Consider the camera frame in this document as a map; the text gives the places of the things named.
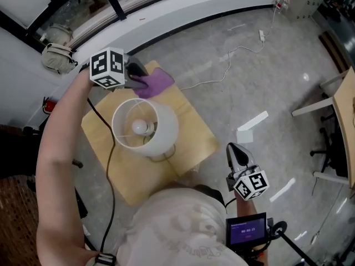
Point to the person's right forearm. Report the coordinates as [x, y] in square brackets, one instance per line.
[245, 206]

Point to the white table lamp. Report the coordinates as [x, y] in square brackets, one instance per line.
[166, 126]

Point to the long wooden white-legged table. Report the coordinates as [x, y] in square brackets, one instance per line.
[346, 115]

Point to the black barrier post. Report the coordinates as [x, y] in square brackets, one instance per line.
[277, 230]

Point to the square wooden table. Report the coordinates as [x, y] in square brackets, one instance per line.
[194, 129]

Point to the brown wooden steps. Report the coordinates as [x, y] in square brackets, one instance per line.
[334, 51]

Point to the purple cloth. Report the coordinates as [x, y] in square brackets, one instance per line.
[158, 83]

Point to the beige backpack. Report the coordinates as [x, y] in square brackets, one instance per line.
[58, 58]

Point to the black framed window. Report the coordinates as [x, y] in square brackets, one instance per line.
[25, 4]

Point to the person's left forearm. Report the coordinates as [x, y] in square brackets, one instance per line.
[63, 126]

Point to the person's white t-shirt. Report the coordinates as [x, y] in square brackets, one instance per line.
[172, 231]

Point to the chest-mounted monitor screen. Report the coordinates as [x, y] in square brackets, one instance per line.
[247, 230]

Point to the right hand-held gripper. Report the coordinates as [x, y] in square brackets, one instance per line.
[251, 184]

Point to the small white bottle rack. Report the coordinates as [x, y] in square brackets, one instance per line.
[284, 3]

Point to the white paper sheet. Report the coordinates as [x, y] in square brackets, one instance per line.
[244, 137]

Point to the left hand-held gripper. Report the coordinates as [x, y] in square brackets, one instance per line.
[106, 68]

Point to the red fire extinguisher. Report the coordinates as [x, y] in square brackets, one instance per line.
[50, 105]

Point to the white power strip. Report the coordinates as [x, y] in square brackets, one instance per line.
[261, 35]

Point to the black office chair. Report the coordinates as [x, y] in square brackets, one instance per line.
[332, 148]
[16, 154]

